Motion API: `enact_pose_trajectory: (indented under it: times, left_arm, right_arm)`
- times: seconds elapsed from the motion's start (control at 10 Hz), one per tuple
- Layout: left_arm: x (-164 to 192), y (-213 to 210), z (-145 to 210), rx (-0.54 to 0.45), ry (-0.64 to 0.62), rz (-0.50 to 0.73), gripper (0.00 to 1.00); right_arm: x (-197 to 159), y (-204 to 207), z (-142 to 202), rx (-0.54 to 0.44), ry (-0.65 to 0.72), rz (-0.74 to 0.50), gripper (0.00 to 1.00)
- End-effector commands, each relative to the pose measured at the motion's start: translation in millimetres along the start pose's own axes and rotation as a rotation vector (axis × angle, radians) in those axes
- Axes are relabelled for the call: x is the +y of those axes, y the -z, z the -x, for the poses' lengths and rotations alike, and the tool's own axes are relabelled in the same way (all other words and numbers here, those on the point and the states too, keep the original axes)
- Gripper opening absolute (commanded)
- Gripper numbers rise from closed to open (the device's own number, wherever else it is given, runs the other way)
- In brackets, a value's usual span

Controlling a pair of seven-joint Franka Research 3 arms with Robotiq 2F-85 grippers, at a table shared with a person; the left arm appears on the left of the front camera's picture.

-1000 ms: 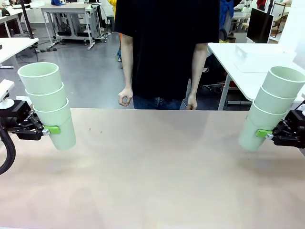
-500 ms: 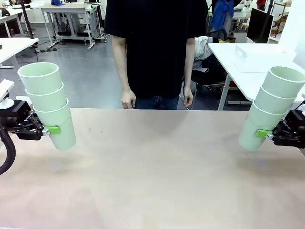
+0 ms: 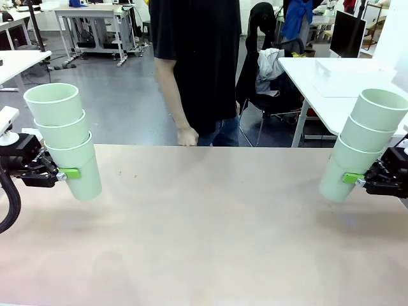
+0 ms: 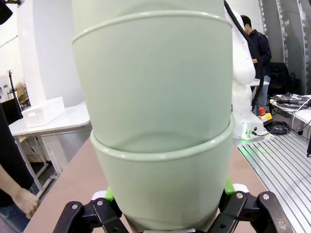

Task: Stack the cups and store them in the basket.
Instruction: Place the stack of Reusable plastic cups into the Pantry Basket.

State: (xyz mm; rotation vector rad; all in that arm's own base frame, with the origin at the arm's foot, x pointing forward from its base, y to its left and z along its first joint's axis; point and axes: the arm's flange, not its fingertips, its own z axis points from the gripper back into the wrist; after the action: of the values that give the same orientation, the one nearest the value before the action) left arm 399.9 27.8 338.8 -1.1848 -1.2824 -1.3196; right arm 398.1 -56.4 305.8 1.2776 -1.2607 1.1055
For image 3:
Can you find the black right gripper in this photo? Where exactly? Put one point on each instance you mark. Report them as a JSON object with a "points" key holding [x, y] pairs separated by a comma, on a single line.
{"points": [[398, 165]]}

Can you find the white desk with grey frame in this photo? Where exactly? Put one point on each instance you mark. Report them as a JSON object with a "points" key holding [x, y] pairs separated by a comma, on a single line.
{"points": [[92, 12]]}

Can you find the black office chair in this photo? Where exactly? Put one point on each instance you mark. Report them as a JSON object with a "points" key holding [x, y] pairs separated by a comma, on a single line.
{"points": [[274, 102]]}

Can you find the black power strip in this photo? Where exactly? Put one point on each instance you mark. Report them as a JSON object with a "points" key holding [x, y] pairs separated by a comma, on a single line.
{"points": [[65, 67]]}

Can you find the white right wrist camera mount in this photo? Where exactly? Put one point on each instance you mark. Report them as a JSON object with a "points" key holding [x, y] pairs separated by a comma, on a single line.
{"points": [[403, 145]]}

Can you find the blue jacket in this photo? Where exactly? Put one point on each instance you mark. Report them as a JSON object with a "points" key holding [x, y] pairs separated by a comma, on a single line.
{"points": [[296, 19]]}

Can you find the grey white garment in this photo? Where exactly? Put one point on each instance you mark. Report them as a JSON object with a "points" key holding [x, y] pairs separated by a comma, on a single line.
{"points": [[267, 70]]}

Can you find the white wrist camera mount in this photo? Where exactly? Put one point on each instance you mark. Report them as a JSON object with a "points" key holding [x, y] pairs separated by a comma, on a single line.
{"points": [[403, 145], [7, 119]]}

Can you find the person's right hand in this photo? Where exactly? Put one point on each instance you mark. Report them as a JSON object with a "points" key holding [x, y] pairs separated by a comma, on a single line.
{"points": [[187, 137]]}

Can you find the white plastic basket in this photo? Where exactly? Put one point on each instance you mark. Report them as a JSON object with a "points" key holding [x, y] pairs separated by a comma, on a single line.
{"points": [[350, 68]]}

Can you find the person's right forearm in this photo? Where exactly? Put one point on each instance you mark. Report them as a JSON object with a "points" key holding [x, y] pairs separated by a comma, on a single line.
{"points": [[172, 95]]}

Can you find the person in black shirt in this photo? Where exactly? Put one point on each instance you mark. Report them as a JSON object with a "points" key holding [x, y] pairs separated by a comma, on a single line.
{"points": [[197, 48]]}

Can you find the pale green plastic cup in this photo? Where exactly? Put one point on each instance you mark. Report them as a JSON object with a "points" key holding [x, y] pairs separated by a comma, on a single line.
{"points": [[63, 135], [363, 137], [338, 185], [83, 181], [373, 118], [54, 113]]}

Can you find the black pole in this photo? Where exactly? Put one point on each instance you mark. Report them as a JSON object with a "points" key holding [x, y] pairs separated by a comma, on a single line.
{"points": [[36, 25]]}

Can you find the black monitor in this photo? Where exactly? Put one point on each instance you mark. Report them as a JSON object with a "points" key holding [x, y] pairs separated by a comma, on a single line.
{"points": [[347, 33]]}

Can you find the black jacket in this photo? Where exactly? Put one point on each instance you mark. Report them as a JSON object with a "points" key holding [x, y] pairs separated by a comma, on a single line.
{"points": [[259, 25]]}

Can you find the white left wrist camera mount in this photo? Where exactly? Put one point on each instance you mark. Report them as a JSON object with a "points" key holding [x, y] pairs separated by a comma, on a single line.
{"points": [[7, 119]]}

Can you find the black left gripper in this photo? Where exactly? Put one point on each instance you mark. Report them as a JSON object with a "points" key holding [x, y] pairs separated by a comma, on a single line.
{"points": [[19, 153]]}

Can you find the white side table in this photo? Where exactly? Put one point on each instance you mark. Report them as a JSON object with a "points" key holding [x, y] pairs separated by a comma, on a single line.
{"points": [[303, 71]]}

